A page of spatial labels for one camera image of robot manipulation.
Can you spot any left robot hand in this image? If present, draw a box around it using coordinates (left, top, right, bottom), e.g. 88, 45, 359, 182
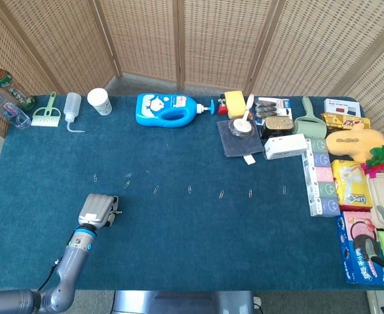
78, 193, 122, 228

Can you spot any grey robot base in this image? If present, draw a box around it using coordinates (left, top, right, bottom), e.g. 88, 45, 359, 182
111, 290, 255, 314

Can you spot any pink cardboard box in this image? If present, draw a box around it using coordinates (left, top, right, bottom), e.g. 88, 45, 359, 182
341, 211, 381, 249

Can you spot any blue cookie box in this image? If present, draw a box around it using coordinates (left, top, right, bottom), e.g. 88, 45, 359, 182
335, 215, 384, 287

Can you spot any yellow wipes packet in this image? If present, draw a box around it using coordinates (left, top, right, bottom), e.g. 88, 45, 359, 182
330, 159, 374, 212

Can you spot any blue carpet table mat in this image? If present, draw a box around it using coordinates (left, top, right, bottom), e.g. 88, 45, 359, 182
0, 94, 384, 292

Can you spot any green red feather toy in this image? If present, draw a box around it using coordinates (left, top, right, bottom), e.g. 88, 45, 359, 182
360, 142, 384, 179

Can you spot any pastel tissue pack strip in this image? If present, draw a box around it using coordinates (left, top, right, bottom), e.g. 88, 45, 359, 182
301, 137, 341, 218

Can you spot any translucent squeeze wash bottle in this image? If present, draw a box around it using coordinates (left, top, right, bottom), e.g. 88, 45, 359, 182
63, 92, 86, 133

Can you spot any white paper cup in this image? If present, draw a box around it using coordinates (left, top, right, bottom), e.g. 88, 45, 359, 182
86, 88, 113, 116

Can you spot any yellow plush toy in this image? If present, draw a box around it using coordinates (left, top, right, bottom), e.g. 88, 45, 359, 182
324, 123, 384, 164

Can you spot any blue pump detergent bottle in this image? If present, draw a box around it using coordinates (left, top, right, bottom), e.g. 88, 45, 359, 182
135, 93, 215, 129

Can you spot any clear water bottle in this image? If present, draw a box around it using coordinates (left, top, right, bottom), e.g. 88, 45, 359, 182
0, 90, 31, 130

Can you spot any yellow snack packet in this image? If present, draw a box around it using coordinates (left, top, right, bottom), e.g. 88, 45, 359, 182
320, 112, 372, 133

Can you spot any white cardboard box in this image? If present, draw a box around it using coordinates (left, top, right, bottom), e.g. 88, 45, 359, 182
263, 133, 309, 161

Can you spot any grey folded cloth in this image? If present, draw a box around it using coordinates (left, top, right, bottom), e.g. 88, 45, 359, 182
217, 119, 265, 165

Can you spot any white box red blue print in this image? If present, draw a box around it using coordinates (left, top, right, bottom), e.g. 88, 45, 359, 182
323, 98, 362, 118

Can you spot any green tea bottle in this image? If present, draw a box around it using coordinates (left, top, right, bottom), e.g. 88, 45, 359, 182
0, 61, 37, 111

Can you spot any black tape roll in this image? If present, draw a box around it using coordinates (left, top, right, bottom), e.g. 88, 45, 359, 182
228, 118, 255, 137

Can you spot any gold black meat can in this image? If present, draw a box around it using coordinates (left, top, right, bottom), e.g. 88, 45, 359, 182
260, 116, 294, 141

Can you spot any yellow sponge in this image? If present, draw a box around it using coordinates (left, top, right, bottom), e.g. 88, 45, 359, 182
224, 91, 247, 120

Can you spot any woven rattan folding screen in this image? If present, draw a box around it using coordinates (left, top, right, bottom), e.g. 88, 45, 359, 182
0, 0, 384, 138

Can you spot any white spoon in jar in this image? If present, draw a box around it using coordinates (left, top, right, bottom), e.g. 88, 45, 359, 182
232, 94, 255, 132

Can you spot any blister pack of clips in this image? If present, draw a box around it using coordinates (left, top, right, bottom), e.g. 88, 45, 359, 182
253, 97, 293, 125

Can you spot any green handled white brush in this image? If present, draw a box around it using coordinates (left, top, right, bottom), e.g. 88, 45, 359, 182
30, 92, 62, 128

